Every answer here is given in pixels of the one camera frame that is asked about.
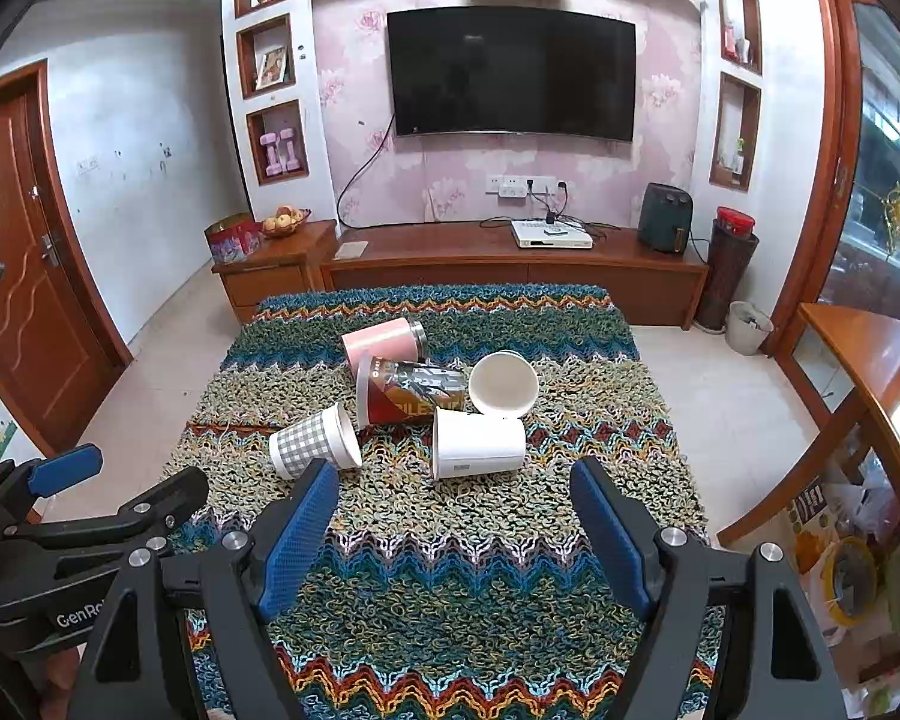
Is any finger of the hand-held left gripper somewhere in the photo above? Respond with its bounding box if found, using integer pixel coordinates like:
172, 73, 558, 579
15, 466, 209, 550
0, 444, 104, 535

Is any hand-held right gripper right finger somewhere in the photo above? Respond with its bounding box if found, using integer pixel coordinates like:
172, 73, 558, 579
572, 456, 848, 720

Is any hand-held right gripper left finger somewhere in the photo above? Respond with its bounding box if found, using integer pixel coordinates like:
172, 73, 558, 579
67, 457, 340, 720

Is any grey checkered cup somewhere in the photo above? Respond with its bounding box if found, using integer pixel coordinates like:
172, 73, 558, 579
268, 401, 363, 479

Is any white cup with label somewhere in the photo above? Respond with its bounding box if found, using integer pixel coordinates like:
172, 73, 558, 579
431, 406, 527, 481

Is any brown printed cup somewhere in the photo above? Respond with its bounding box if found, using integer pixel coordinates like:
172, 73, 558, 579
355, 355, 470, 428

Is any plain white cup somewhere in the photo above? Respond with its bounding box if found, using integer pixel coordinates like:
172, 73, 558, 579
468, 349, 539, 418

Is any pink cup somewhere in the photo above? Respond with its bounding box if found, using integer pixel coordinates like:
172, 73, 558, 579
341, 317, 428, 376

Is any person's left hand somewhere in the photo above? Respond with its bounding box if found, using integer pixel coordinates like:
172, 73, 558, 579
39, 652, 85, 720

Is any colourful knitted blanket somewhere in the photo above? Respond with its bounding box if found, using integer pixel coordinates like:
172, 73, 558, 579
161, 283, 725, 720

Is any brown wooden door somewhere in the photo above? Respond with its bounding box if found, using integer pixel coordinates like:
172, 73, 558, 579
0, 60, 132, 466

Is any orange snack packet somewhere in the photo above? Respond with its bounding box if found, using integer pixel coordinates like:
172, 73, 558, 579
787, 480, 833, 563

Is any yellow bowl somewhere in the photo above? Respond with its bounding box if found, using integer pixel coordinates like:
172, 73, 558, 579
821, 536, 878, 627

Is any small white waste bin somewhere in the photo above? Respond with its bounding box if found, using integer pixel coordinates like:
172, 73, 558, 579
724, 301, 775, 355

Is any small wooden side cabinet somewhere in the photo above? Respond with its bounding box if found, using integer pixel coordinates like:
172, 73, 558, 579
211, 220, 338, 323

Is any pink printed tin box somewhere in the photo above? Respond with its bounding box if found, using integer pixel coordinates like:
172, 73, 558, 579
205, 214, 263, 265

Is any dark wicker basket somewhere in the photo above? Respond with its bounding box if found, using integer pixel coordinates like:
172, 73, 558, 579
696, 217, 760, 332

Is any white set-top box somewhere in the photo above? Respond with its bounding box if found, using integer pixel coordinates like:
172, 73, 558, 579
511, 219, 593, 250

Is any long wooden tv cabinet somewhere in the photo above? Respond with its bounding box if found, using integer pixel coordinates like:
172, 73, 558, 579
319, 221, 710, 329

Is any bowl of fruit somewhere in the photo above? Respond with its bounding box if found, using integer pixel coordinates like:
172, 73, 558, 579
260, 205, 312, 239

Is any wooden side table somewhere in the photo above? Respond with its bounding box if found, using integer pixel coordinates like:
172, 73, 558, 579
720, 302, 900, 548

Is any dark green air fryer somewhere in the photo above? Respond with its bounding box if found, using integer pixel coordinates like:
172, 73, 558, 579
637, 181, 695, 252

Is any wooden framed glass door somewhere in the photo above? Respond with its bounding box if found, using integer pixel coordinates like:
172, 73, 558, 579
765, 0, 900, 361

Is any black television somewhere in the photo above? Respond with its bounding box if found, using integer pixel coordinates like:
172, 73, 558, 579
385, 6, 638, 143

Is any white wall power outlet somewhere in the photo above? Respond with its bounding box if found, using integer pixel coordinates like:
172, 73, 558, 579
493, 175, 558, 200

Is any black television cable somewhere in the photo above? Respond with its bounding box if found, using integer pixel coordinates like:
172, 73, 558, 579
336, 112, 398, 230

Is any photo frame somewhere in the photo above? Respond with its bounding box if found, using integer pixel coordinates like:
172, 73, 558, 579
256, 45, 291, 87

